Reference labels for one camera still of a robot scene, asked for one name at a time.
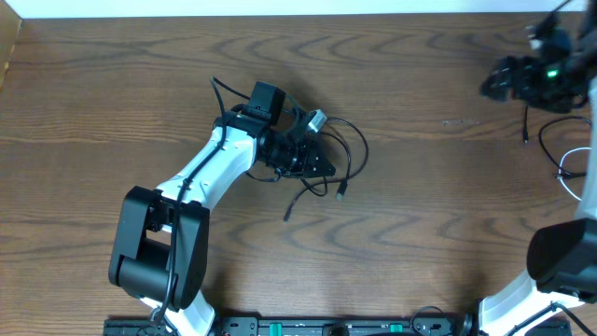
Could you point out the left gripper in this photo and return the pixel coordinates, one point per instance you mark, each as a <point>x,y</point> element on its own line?
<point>311,152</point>

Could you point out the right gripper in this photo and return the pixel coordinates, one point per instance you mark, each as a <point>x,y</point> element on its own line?
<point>522,67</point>

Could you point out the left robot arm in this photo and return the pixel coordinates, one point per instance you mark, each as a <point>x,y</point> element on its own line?
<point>160,251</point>

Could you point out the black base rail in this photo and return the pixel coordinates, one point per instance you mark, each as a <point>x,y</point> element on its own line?
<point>252,326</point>

